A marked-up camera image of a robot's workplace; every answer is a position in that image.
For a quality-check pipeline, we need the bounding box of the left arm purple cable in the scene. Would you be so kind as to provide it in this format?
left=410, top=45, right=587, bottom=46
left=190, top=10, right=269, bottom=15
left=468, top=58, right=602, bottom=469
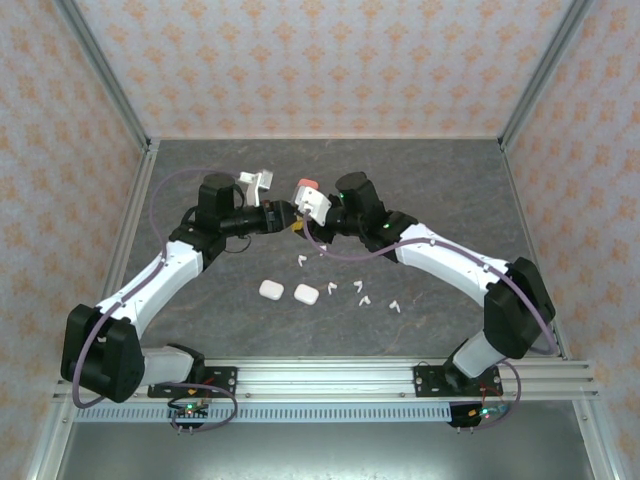
left=73, top=168, right=242, bottom=410

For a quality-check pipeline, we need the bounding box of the slotted grey cable duct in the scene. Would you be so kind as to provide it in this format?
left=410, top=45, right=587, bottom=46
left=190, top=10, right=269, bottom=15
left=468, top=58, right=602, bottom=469
left=77, top=402, right=454, bottom=424

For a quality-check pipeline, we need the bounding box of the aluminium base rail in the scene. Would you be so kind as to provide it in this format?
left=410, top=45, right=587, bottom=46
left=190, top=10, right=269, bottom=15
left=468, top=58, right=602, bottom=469
left=52, top=355, right=600, bottom=401

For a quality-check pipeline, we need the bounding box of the short purple cable loop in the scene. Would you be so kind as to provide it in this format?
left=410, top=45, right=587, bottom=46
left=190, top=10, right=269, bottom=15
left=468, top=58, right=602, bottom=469
left=169, top=387, right=239, bottom=435
left=472, top=358, right=522, bottom=432

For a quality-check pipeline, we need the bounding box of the aluminium frame side rail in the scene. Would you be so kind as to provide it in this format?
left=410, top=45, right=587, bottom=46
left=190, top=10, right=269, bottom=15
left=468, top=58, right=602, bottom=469
left=499, top=139, right=616, bottom=480
left=27, top=139, right=161, bottom=480

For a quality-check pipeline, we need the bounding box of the aluminium frame post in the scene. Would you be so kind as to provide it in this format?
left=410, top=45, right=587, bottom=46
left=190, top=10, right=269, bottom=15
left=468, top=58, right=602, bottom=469
left=52, top=0, right=154, bottom=151
left=498, top=0, right=599, bottom=151

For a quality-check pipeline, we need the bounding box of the aluminium frame crossbar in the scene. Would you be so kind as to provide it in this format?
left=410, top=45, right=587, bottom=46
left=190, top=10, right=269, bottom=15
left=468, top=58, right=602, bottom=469
left=148, top=133, right=503, bottom=143

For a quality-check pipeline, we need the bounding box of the circuit board with LEDs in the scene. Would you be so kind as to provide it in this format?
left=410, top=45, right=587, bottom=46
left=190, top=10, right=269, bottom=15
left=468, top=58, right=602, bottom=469
left=167, top=401, right=209, bottom=422
left=449, top=402, right=511, bottom=429

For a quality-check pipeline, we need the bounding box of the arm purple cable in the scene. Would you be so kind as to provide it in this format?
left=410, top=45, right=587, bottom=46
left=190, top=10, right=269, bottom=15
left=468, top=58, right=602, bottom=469
left=303, top=217, right=557, bottom=356
left=73, top=168, right=242, bottom=410

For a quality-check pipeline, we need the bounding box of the grey metal sheet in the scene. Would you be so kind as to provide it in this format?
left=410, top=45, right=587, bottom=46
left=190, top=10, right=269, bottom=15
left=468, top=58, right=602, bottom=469
left=54, top=422, right=601, bottom=480

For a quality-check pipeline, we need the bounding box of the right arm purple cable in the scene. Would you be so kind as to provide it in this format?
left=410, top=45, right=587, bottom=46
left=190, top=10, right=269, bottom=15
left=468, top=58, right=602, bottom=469
left=303, top=217, right=557, bottom=356

